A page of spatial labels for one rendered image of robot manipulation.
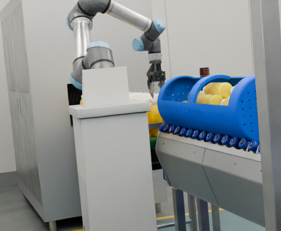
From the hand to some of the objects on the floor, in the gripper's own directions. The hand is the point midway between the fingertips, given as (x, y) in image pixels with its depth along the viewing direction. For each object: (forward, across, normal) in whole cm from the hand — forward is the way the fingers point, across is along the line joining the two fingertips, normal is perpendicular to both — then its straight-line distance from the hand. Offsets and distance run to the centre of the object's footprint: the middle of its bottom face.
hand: (157, 95), depth 333 cm
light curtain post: (+113, -28, -167) cm, 204 cm away
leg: (+113, -2, -25) cm, 116 cm away
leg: (+113, +12, -25) cm, 116 cm away
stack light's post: (+113, +41, +20) cm, 122 cm away
